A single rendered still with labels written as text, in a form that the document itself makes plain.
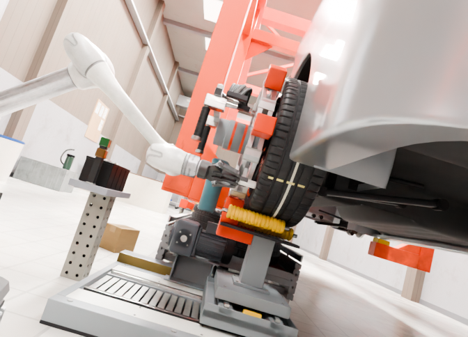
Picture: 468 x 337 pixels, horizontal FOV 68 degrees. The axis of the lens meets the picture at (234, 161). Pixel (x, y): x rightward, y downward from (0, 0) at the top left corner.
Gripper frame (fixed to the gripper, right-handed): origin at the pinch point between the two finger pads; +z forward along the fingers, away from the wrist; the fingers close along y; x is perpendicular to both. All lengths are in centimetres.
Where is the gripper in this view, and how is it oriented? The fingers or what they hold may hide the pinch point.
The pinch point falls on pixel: (247, 182)
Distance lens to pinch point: 139.0
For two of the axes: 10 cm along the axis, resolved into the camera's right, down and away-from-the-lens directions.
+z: 9.6, 2.9, 0.2
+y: 2.5, -7.6, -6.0
